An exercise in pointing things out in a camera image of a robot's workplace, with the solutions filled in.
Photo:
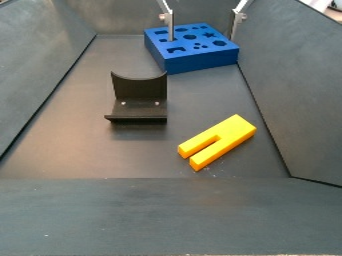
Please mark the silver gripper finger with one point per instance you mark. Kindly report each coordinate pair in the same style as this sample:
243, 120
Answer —
166, 16
238, 16

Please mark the yellow double-square forked block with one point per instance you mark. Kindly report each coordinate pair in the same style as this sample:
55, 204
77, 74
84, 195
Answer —
215, 141

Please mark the blue shape-sorting board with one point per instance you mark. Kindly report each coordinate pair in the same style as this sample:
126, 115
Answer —
199, 48

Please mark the black curved holder stand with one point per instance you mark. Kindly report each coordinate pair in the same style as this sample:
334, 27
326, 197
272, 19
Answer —
140, 99

